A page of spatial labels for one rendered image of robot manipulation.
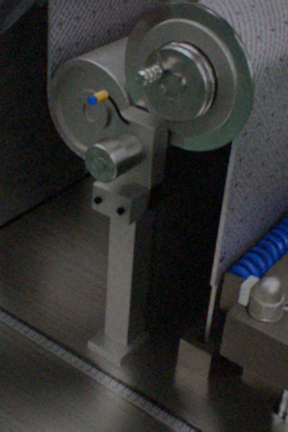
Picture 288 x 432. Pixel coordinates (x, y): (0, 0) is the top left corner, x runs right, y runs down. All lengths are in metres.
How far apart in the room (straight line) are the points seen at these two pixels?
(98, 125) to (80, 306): 0.26
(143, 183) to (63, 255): 0.31
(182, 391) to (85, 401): 0.11
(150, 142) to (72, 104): 0.14
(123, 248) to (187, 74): 0.22
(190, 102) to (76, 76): 0.17
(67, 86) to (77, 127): 0.05
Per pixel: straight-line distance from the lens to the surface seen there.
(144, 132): 0.69
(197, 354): 0.82
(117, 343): 0.85
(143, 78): 0.65
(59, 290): 0.94
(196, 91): 0.65
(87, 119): 0.78
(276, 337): 0.72
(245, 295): 0.74
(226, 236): 0.75
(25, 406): 0.81
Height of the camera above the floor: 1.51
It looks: 34 degrees down
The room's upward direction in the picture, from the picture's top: 4 degrees clockwise
